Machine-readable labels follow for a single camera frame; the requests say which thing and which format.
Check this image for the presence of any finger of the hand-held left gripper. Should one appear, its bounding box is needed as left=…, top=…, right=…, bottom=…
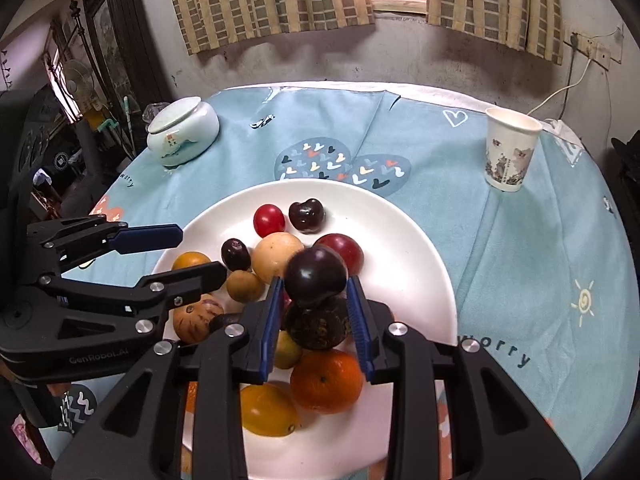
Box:
left=25, top=214, right=184, bottom=282
left=36, top=260, right=229, bottom=337

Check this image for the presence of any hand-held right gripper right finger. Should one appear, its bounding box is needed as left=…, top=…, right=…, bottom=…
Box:
left=346, top=274, right=583, bottom=480

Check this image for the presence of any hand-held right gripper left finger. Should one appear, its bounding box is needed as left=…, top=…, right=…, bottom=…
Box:
left=50, top=276, right=287, bottom=480

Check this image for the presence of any orange tangerine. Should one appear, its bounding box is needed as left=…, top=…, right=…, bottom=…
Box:
left=290, top=349, right=364, bottom=415
left=171, top=251, right=213, bottom=271

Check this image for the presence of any small beige fruit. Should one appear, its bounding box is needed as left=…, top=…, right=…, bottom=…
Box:
left=274, top=330, right=303, bottom=370

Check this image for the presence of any striped beige pepino melon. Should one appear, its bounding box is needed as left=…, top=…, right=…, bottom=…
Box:
left=172, top=297, right=226, bottom=346

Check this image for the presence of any dark mangosteen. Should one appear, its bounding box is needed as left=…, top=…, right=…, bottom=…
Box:
left=285, top=295, right=353, bottom=352

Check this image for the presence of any brown longan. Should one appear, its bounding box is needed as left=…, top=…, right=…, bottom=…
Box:
left=226, top=269, right=266, bottom=304

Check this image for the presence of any dark cherry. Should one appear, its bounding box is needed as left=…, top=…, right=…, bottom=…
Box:
left=221, top=238, right=251, bottom=272
left=288, top=198, right=326, bottom=234

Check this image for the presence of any dark purple plum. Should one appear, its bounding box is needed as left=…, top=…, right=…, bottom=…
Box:
left=284, top=245, right=348, bottom=309

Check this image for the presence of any large beige round fruit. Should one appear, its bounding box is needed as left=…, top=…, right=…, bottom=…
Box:
left=250, top=232, right=306, bottom=285

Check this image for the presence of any red plum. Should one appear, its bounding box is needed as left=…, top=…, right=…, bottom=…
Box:
left=312, top=232, right=364, bottom=273

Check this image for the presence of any white round plate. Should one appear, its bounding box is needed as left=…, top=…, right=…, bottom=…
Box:
left=150, top=180, right=457, bottom=480

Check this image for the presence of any yellow citrus fruit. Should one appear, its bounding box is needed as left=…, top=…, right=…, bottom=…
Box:
left=240, top=382, right=300, bottom=437

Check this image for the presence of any red cherry tomato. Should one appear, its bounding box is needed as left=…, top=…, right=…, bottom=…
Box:
left=253, top=203, right=286, bottom=237

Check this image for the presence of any pale green ceramic jar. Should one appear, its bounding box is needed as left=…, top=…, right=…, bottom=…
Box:
left=146, top=97, right=221, bottom=168

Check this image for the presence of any clear plastic bag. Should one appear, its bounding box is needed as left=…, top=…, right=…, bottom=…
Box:
left=142, top=102, right=171, bottom=126

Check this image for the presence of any blue printed tablecloth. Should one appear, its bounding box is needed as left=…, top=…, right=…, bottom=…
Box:
left=37, top=80, right=638, bottom=480

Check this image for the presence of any white standing fan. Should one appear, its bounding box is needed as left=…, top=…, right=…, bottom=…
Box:
left=62, top=59, right=98, bottom=111

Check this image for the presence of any dark framed picture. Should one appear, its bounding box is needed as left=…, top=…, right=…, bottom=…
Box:
left=82, top=0, right=171, bottom=106

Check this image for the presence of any dark metal stand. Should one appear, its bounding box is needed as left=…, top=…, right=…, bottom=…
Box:
left=69, top=2, right=97, bottom=111

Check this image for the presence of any printed paper cup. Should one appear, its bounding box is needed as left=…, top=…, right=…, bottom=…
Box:
left=483, top=107, right=543, bottom=192

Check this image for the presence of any checked beige green curtain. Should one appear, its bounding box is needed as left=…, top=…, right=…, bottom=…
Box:
left=426, top=0, right=566, bottom=66
left=162, top=0, right=376, bottom=56

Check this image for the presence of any teal broom white handle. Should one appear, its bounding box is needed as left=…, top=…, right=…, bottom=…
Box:
left=121, top=96, right=138, bottom=158

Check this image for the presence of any white power cable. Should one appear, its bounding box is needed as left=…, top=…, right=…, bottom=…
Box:
left=530, top=57, right=593, bottom=118

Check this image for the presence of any white wall power strip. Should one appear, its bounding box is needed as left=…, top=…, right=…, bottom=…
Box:
left=570, top=32, right=613, bottom=66

